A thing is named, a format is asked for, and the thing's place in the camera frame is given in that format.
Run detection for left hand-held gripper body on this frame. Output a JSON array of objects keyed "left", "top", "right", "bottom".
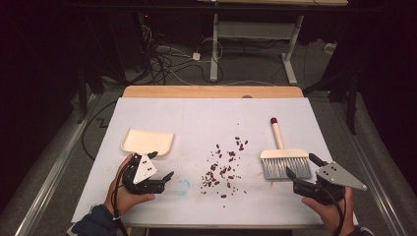
[{"left": 122, "top": 153, "right": 166, "bottom": 195}]

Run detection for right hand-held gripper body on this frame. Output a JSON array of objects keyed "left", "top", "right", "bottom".
[{"left": 292, "top": 161, "right": 368, "bottom": 206}]

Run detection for cream brush with red tip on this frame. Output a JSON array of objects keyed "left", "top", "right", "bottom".
[{"left": 260, "top": 117, "right": 313, "bottom": 181}]

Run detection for cream plastic dustpan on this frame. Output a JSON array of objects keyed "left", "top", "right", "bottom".
[{"left": 120, "top": 128, "right": 175, "bottom": 157}]

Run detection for red beans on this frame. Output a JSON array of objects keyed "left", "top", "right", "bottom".
[{"left": 200, "top": 136, "right": 250, "bottom": 209}]

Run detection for person's left hand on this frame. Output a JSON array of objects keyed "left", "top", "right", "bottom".
[{"left": 103, "top": 153, "right": 155, "bottom": 217}]

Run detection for person's right hand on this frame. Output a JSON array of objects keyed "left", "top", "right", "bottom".
[{"left": 301, "top": 187, "right": 357, "bottom": 236}]

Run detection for white table sheet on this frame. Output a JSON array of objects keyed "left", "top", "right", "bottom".
[{"left": 71, "top": 96, "right": 359, "bottom": 228}]

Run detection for black metal stand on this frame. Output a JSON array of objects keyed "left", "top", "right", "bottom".
[
  {"left": 303, "top": 67, "right": 359, "bottom": 136},
  {"left": 76, "top": 63, "right": 89, "bottom": 125}
]

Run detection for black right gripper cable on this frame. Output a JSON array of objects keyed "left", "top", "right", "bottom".
[{"left": 318, "top": 183, "right": 347, "bottom": 236}]

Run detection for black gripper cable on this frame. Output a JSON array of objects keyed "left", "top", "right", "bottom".
[
  {"left": 318, "top": 183, "right": 347, "bottom": 236},
  {"left": 110, "top": 162, "right": 130, "bottom": 236}
]

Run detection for aluminium floor rail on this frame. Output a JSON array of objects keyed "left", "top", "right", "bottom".
[
  {"left": 328, "top": 97, "right": 409, "bottom": 236},
  {"left": 14, "top": 93, "right": 97, "bottom": 236}
]

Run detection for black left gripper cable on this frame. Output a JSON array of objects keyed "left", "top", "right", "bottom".
[{"left": 110, "top": 162, "right": 130, "bottom": 236}]

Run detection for black floor cable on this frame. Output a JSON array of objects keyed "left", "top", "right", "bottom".
[{"left": 81, "top": 98, "right": 118, "bottom": 161}]

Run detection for tangle of floor cables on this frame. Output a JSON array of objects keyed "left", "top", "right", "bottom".
[{"left": 131, "top": 24, "right": 225, "bottom": 87}]

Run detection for white metal desk frame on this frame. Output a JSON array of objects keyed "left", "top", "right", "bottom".
[{"left": 196, "top": 0, "right": 349, "bottom": 87}]

